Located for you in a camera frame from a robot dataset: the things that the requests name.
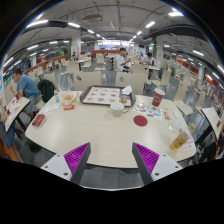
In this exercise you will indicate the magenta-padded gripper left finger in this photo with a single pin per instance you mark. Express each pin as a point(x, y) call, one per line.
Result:
point(77, 156)

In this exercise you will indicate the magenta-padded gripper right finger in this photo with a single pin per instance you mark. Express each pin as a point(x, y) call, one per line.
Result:
point(146, 157)

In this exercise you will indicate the clear bottle of amber drink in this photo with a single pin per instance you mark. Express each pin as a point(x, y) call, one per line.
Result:
point(179, 140)

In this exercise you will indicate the flat round red coaster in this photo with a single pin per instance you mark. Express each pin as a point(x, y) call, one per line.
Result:
point(140, 120)

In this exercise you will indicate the clear plastic packet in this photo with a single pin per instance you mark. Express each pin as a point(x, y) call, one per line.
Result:
point(175, 126)

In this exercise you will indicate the white table label red print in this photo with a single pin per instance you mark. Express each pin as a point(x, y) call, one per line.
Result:
point(188, 144)

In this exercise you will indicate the red ketchup sachet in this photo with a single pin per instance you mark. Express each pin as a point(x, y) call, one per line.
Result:
point(166, 115)

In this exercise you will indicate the colourful sticker sheet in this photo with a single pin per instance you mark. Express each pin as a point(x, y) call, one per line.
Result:
point(148, 110)

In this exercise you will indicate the small red sauce packet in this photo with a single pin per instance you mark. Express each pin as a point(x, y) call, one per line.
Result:
point(69, 107)

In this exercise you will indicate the small white sachet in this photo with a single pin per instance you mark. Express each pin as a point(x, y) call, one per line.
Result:
point(175, 115)

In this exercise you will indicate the flat red packet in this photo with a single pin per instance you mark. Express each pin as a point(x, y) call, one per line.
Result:
point(38, 120)

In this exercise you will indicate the white paper receipt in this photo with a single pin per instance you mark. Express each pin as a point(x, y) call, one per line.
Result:
point(51, 107)

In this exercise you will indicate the brown patterned white mug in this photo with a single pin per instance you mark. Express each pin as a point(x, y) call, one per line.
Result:
point(117, 109)

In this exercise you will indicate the dark brown food tray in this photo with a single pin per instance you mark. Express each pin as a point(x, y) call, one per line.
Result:
point(132, 100)

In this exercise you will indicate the paper bag of fries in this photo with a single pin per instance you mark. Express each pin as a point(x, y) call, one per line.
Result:
point(68, 97)

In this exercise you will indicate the red paper cup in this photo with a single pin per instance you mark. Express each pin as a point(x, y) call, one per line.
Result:
point(157, 97)

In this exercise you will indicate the crumpled brown food wrapper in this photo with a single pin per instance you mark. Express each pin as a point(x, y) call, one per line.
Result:
point(124, 99)

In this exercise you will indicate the small teal bottle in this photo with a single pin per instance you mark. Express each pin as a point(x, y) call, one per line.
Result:
point(57, 98)

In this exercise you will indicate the printed paper tray liner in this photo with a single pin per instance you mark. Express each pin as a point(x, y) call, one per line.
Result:
point(101, 95)

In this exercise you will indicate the white paper napkin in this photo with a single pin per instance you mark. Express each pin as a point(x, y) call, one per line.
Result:
point(127, 90)

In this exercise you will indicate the black backpack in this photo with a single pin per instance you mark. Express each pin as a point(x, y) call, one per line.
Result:
point(46, 89)

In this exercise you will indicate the beige neighbouring table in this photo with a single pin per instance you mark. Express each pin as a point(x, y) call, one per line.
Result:
point(15, 110)
point(211, 120)

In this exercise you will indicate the beige chair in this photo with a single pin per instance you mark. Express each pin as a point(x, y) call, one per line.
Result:
point(133, 81)
point(88, 80)

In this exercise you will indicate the group of beige chairs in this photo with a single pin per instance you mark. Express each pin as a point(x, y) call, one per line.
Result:
point(165, 78)

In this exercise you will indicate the ceiling air conditioner unit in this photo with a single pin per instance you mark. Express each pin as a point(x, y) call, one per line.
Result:
point(93, 18)

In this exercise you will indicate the group of ceiling lights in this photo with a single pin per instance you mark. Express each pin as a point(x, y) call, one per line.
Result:
point(175, 14)

